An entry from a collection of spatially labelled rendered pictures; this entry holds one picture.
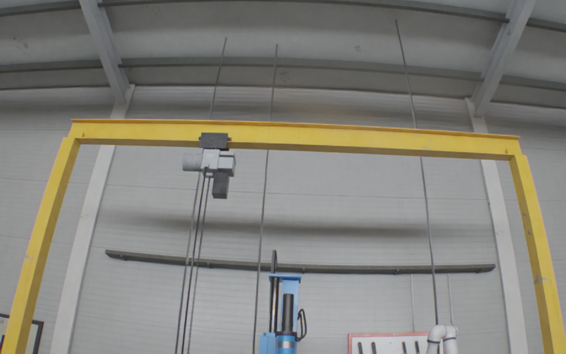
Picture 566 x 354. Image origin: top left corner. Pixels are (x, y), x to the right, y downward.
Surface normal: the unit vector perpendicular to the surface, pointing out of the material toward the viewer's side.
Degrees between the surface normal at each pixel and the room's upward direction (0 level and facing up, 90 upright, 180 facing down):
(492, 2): 173
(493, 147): 90
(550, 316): 90
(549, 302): 90
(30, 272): 90
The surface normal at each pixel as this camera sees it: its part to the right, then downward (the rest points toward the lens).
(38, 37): -0.04, 0.80
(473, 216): 0.01, -0.50
